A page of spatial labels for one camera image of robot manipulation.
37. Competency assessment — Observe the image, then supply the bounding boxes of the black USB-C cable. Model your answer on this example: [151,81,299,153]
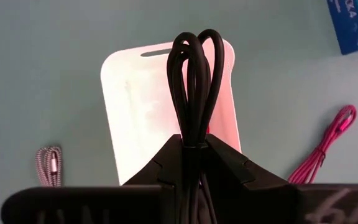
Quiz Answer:
[166,29,226,224]

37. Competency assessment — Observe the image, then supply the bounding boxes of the blue cardboard box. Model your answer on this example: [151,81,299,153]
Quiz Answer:
[326,0,358,56]

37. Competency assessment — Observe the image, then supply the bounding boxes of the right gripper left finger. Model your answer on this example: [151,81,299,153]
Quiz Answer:
[122,133,186,188]

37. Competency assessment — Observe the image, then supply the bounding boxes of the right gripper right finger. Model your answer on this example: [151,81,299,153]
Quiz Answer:
[202,133,295,189]

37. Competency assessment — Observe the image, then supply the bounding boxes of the pink braided cable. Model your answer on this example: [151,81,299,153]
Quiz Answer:
[287,104,358,185]

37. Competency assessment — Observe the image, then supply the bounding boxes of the white plastic bin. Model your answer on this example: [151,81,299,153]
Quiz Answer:
[99,39,242,187]

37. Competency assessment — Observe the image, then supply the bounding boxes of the black-white braided cable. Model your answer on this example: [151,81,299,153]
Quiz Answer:
[35,145,63,187]

